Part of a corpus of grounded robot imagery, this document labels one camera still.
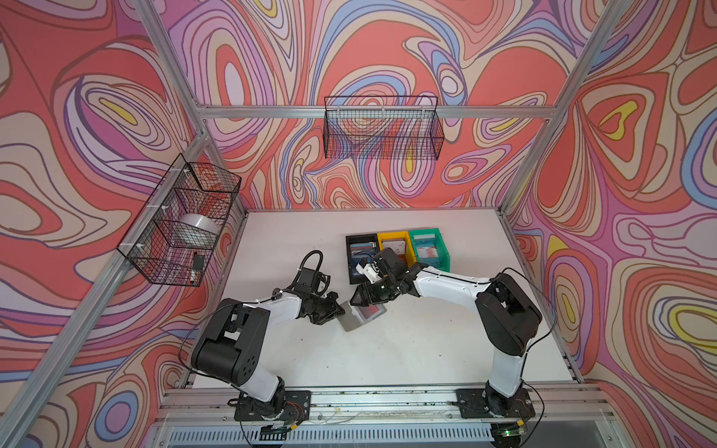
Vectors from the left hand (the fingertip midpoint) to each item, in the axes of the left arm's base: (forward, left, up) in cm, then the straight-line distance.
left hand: (347, 312), depth 90 cm
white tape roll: (+8, +38, +32) cm, 50 cm away
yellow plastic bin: (+26, -19, +4) cm, 33 cm away
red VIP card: (+1, -7, -1) cm, 7 cm away
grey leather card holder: (-1, -2, 0) cm, 3 cm away
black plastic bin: (+24, -4, +4) cm, 25 cm away
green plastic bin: (+25, -31, +2) cm, 40 cm away
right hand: (0, -4, +4) cm, 6 cm away
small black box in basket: (+3, +39, +24) cm, 46 cm away
